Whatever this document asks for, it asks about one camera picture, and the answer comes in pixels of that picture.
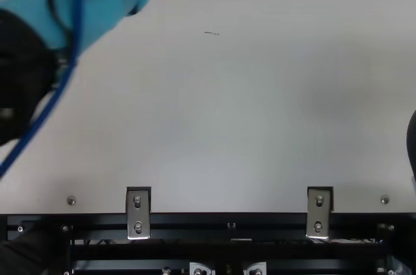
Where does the blue cable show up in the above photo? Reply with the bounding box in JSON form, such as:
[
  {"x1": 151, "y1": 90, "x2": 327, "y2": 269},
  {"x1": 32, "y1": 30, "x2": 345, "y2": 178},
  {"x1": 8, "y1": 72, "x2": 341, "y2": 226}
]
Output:
[{"x1": 0, "y1": 0, "x2": 86, "y2": 179}]

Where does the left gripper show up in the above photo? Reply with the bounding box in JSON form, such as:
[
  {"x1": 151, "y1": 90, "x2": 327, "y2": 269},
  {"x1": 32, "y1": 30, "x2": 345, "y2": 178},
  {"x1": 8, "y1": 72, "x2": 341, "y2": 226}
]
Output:
[{"x1": 0, "y1": 0, "x2": 172, "y2": 59}]

